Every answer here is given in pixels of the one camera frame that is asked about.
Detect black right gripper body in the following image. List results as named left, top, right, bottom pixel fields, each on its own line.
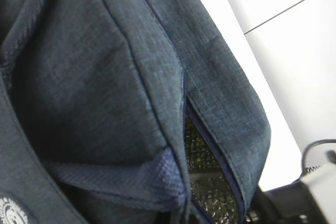
left=245, top=182, right=327, bottom=224

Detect dark blue fabric bag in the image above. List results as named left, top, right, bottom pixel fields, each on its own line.
left=1, top=0, right=270, bottom=223

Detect black cable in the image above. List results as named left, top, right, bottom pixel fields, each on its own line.
left=300, top=139, right=336, bottom=180

